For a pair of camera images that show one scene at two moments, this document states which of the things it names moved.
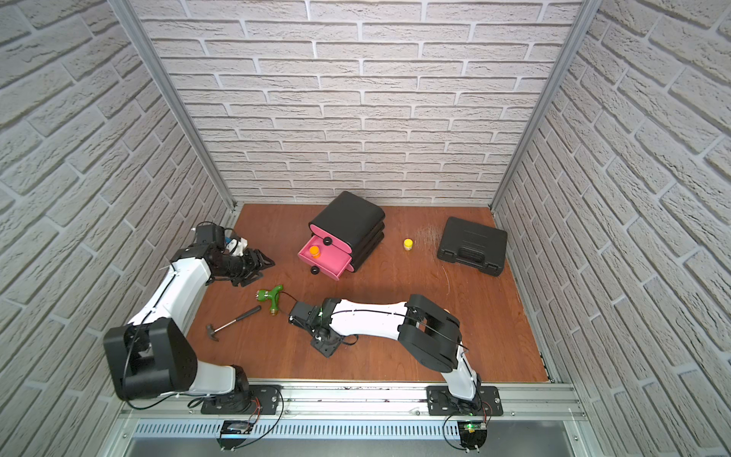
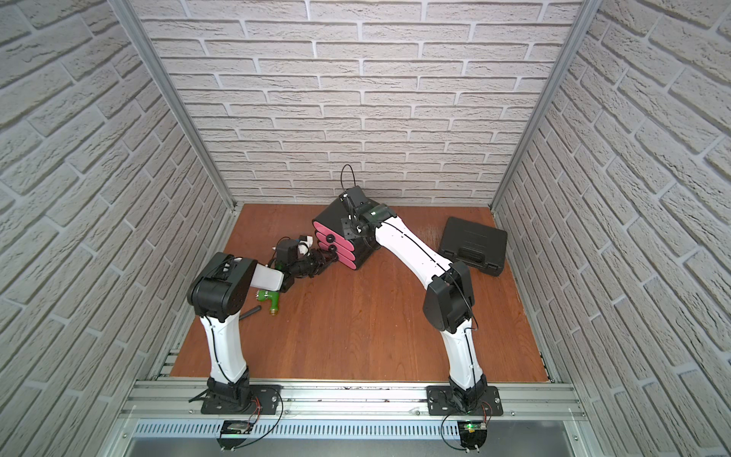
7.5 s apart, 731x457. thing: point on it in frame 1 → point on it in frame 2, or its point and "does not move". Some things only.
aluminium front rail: x=179 y=402 does not move
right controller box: x=472 y=434 does not move
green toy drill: x=273 y=295 does not move
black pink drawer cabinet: x=345 y=232 does not move
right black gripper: x=325 y=350 → x=349 y=231
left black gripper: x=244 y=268 → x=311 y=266
